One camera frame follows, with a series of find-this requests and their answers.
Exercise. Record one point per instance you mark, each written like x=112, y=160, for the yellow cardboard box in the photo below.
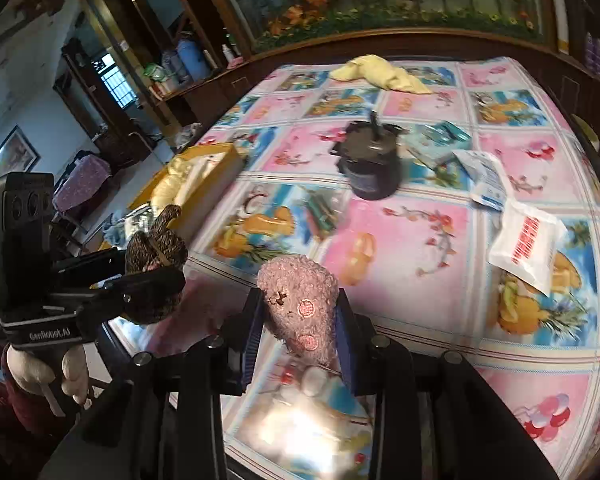
x=220, y=180

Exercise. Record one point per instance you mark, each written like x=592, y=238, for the printed bed sheet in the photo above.
x=405, y=240

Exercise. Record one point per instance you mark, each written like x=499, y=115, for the wooden cabinet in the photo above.
x=220, y=15

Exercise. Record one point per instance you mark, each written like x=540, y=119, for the person's left hand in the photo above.
x=27, y=372

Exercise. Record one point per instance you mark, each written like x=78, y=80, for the barred window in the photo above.
x=117, y=82

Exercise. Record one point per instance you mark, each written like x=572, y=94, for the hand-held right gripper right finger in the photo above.
x=347, y=350

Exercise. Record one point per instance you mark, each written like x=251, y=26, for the white packet with red print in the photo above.
x=525, y=245

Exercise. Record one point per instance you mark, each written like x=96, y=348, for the blue bottle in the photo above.
x=190, y=60

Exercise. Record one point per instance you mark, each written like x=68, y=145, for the dark plastic jar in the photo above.
x=372, y=170

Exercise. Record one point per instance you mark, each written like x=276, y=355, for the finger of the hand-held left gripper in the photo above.
x=90, y=265
x=145, y=285

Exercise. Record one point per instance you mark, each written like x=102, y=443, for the person's left forearm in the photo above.
x=10, y=420

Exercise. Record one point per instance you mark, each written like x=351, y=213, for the pale yellow cloth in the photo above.
x=380, y=72

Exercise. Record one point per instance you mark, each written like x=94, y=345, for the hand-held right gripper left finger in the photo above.
x=252, y=340

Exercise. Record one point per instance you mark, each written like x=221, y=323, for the white and blue packet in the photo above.
x=487, y=180

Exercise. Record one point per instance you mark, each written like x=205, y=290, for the framed wall picture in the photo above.
x=10, y=155

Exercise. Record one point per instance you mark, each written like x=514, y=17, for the teal packet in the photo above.
x=440, y=137

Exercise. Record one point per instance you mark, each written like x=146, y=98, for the dark speckled sock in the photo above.
x=155, y=250

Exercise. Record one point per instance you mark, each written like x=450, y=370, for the pink fluffy sock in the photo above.
x=300, y=295

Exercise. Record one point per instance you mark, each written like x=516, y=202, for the purple covered chair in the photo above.
x=80, y=180

